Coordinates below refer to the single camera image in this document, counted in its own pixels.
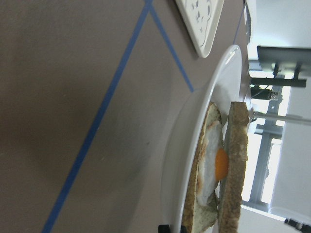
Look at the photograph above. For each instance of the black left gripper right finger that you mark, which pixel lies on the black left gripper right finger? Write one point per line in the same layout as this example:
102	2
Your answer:
183	229

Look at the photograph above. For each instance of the cream bear tray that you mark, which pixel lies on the cream bear tray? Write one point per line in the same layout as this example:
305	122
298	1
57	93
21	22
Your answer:
201	18

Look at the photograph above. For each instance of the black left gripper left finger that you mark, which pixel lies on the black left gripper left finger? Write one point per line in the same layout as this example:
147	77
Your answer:
164	228

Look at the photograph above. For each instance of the fried egg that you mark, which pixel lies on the fried egg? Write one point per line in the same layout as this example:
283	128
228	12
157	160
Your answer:
206	174

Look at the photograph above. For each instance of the white round plate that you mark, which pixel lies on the white round plate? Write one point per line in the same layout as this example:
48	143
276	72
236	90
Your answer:
222	89

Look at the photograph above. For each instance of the bread slice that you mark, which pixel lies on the bread slice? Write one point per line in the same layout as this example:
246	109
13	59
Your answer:
236	142
197	218

